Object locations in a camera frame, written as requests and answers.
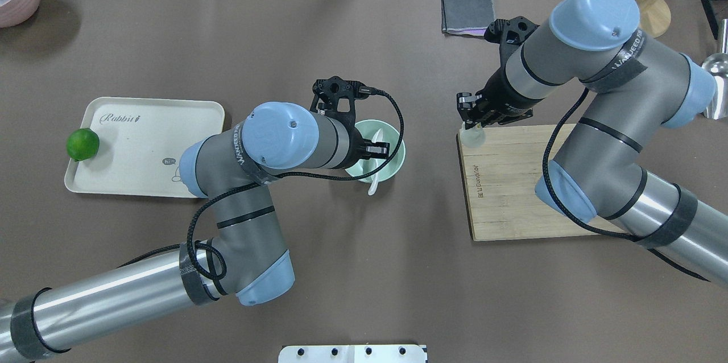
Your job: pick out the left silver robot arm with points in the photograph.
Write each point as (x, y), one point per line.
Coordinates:
(248, 258)

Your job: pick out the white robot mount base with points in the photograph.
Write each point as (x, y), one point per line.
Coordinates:
(395, 352)

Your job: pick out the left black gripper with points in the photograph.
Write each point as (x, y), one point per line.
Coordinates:
(356, 148)

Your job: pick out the bamboo cutting board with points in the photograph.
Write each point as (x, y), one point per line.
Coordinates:
(499, 179)

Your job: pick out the green lime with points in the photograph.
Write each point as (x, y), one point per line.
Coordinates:
(82, 144)

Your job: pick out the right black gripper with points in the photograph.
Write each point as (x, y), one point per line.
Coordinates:
(503, 99)

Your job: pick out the cream rabbit print tray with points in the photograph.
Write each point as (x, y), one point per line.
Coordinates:
(141, 142)

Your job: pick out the folded grey cloth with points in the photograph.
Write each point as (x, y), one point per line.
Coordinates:
(467, 17)

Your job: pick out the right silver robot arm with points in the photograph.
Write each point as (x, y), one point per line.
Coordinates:
(640, 85)

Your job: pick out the mint green bowl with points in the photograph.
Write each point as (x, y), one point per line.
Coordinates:
(390, 134)

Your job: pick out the metal scoop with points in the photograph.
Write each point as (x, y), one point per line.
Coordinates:
(716, 65)

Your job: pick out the white plastic spoon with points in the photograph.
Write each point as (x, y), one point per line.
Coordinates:
(378, 137)

